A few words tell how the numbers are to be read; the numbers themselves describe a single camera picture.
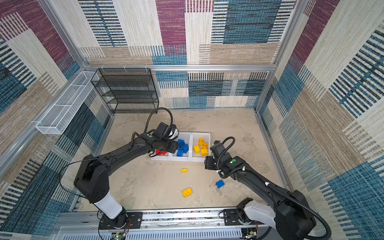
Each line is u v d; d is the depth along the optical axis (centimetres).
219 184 85
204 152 94
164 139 69
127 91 111
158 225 73
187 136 102
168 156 90
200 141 99
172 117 76
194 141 94
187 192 81
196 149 95
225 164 63
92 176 45
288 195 42
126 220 73
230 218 73
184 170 89
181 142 96
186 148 96
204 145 96
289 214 39
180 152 94
